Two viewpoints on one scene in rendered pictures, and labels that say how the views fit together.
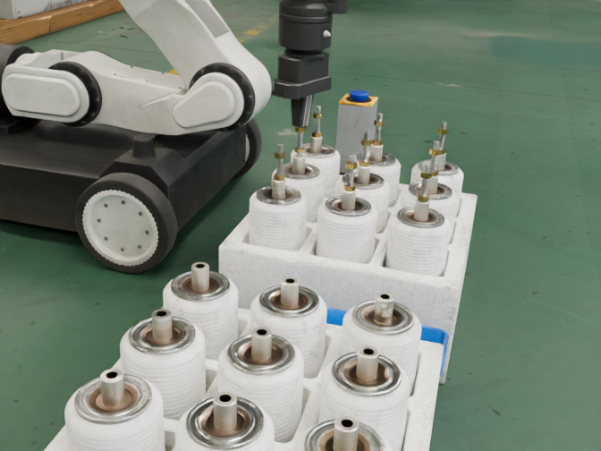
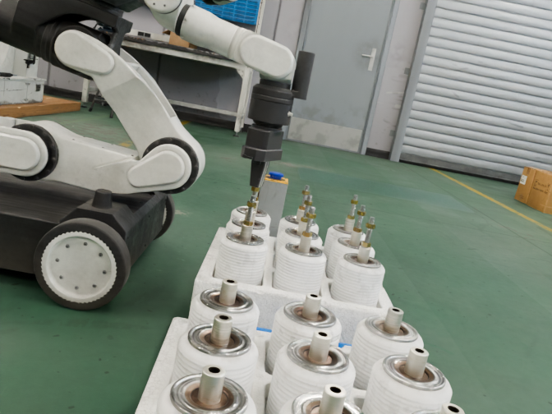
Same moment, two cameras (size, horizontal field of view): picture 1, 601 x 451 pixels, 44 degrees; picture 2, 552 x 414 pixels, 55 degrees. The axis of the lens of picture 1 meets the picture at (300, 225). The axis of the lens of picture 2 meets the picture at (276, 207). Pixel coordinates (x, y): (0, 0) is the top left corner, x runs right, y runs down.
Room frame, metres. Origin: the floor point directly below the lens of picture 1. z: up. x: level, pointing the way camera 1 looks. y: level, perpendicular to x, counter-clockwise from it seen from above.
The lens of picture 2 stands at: (0.14, 0.28, 0.55)
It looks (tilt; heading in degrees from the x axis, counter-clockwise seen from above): 12 degrees down; 343
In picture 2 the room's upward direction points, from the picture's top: 11 degrees clockwise
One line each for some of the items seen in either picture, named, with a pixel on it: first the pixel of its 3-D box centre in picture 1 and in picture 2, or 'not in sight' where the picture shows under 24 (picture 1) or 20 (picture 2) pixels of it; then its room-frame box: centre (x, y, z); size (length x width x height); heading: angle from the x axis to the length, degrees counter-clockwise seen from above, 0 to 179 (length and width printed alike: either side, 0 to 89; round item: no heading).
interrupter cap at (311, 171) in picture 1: (299, 171); (248, 223); (1.24, 0.01, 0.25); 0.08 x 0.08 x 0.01
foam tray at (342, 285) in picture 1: (356, 261); (287, 301); (1.21, -0.11, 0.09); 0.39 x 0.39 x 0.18; 75
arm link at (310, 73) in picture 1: (305, 55); (267, 130); (1.24, 0.01, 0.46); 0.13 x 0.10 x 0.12; 142
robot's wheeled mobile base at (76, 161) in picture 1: (82, 124); (29, 181); (1.62, 0.51, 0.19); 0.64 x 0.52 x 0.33; 76
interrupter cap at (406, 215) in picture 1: (420, 217); (361, 260); (1.06, -0.19, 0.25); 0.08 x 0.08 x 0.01
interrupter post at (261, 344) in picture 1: (261, 344); (319, 347); (0.68, 0.04, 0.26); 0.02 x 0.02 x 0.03
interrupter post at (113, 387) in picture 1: (113, 388); (211, 385); (0.59, 0.18, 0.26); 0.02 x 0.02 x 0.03
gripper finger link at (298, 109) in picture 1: (297, 109); (255, 172); (1.23, 0.02, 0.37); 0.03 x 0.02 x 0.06; 52
